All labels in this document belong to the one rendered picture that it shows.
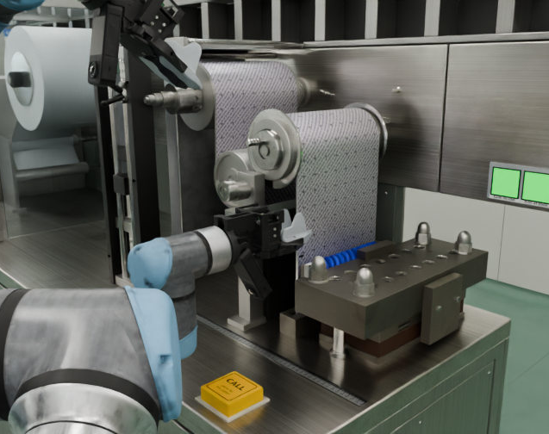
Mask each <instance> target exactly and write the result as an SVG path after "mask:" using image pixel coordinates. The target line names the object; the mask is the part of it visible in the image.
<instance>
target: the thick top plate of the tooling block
mask: <svg viewBox="0 0 549 434"><path fill-rule="evenodd" d="M431 240H432V243H431V244H428V245H421V244H417V243H416V242H415V238H413V239H410V240H407V241H404V242H402V243H399V244H397V245H395V250H394V251H391V252H389V253H386V254H383V255H381V256H379V257H374V258H372V259H370V260H367V261H365V260H362V259H359V258H355V259H353V260H351V261H348V262H345V263H341V264H339V265H336V266H334V267H331V268H328V269H327V270H328V282H326V283H323V284H316V283H312V282H309V279H308V278H307V277H302V278H299V279H296V280H295V311H296V312H299V313H302V314H304V315H306V316H309V317H310V318H312V319H316V320H318V321H320V322H322V323H324V324H327V325H329V326H332V327H334V328H336V329H339V330H341V331H343V332H346V333H348V334H351V335H353V336H355V337H357V338H361V339H363V340H366V339H368V338H370V337H372V336H374V335H376V334H378V333H380V332H382V331H384V330H386V329H388V328H390V327H392V326H394V325H396V324H398V323H400V322H402V321H404V320H406V319H407V318H409V317H411V316H413V315H415V314H417V313H419V312H421V311H422V305H423V291H424V286H425V285H427V284H429V283H430V282H434V281H436V280H438V279H440V278H441V277H444V276H447V275H449V274H451V273H453V272H454V273H458V274H460V275H463V280H462V290H461V291H463V290H465V289H467V288H469V287H471V286H473V285H475V284H477V283H479V282H481V281H483V280H485V279H486V273H487V264H488V255H489V252H488V251H483V250H479V249H476V248H472V254H469V255H462V254H458V253H455V252H454V251H453V250H454V249H455V244H454V243H451V242H446V241H443V240H439V239H433V238H431ZM362 268H367V269H369V270H370V271H371V273H372V281H373V282H374V283H375V286H374V291H375V295H374V296H372V297H369V298H362V297H358V296H356V295H354V294H353V290H354V281H356V280H357V274H358V272H359V270H361V269H362Z"/></svg>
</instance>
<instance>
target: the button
mask: <svg viewBox="0 0 549 434"><path fill-rule="evenodd" d="M201 399H202V400H204V401H205V402H207V403H208V404H209V405H211V406H212V407H214V408H215V409H216V410H217V411H219V412H221V413H222V414H224V415H225V416H227V417H228V418H229V417H231V416H233V415H235V414H236V413H238V412H241V411H243V410H245V409H247V408H248V407H249V406H252V405H254V404H256V403H258V402H260V401H261V400H263V388H262V387H261V386H260V385H258V384H257V383H255V382H253V381H251V380H249V379H248V378H246V377H245V376H244V375H241V374H240V373H238V372H236V371H234V372H232V373H229V374H227V375H224V376H223V377H221V378H218V379H216V380H214V381H212V382H209V383H207V384H205V385H203V386H201Z"/></svg>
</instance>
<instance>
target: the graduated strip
mask: <svg viewBox="0 0 549 434"><path fill-rule="evenodd" d="M196 313H197V312H196ZM197 320H198V321H199V322H201V323H203V324H205V325H206V326H209V327H211V328H212V329H214V330H216V331H218V332H220V333H222V334H224V335H225V336H227V337H229V338H231V339H233V340H235V341H237V342H238V343H240V344H243V345H245V346H246V347H248V348H250V349H251V350H254V351H256V352H258V353H259V354H261V355H262V356H264V357H267V358H269V359H271V360H272V361H274V362H275V363H278V364H280V365H282V366H284V367H285V368H287V369H289V370H291V371H293V372H295V373H297V374H299V375H300V376H302V377H304V378H306V379H308V380H310V381H312V382H313V383H315V384H317V385H319V386H321V387H323V388H325V389H326V390H328V391H330V392H332V393H334V394H337V395H338V396H340V397H341V398H343V399H345V400H348V401H350V402H351V403H353V404H354V405H356V406H359V407H361V406H362V405H364V404H365V403H367V402H368V400H365V399H363V398H361V397H359V396H358V395H356V394H353V393H352V392H350V391H348V390H346V389H344V388H343V387H340V386H338V385H336V384H334V383H332V382H331V381H328V380H327V379H325V378H323V377H321V376H319V375H317V374H315V373H313V372H311V371H309V370H307V369H305V368H304V367H302V366H300V365H298V364H296V363H293V362H292V361H290V360H288V359H286V358H284V357H282V356H280V355H279V354H277V353H275V352H273V351H271V350H268V349H266V348H265V347H263V346H261V345H259V344H256V343H255V342H253V341H252V340H250V339H248V338H245V337H243V336H241V335H240V334H238V333H236V332H233V331H231V330H230V329H228V328H227V327H225V326H223V325H220V324H218V323H216V322H214V321H213V320H211V319H208V318H207V317H205V316H203V315H201V314H200V313H197Z"/></svg>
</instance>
